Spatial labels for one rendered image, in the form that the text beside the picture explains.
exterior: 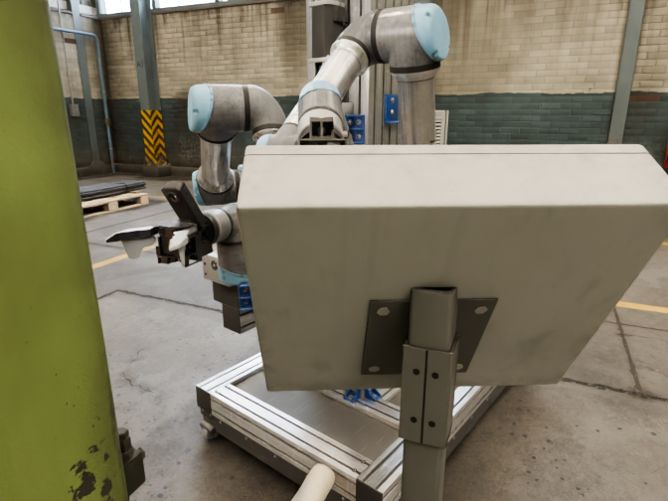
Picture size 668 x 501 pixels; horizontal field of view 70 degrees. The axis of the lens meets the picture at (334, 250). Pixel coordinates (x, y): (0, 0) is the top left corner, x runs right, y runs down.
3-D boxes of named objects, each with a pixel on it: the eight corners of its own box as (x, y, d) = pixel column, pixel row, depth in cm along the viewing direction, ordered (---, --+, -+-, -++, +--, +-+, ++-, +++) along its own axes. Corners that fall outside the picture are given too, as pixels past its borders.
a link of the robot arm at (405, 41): (406, 216, 137) (392, 5, 112) (456, 222, 129) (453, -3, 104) (387, 234, 129) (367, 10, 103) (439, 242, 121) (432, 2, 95)
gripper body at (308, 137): (294, 163, 63) (295, 115, 72) (296, 212, 69) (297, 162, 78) (351, 163, 64) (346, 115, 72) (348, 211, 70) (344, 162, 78)
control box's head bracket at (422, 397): (374, 372, 57) (377, 262, 53) (490, 397, 52) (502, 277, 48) (340, 425, 47) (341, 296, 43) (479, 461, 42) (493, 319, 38)
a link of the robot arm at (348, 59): (344, 4, 114) (241, 144, 93) (385, -2, 108) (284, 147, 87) (359, 47, 123) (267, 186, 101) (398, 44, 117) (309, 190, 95)
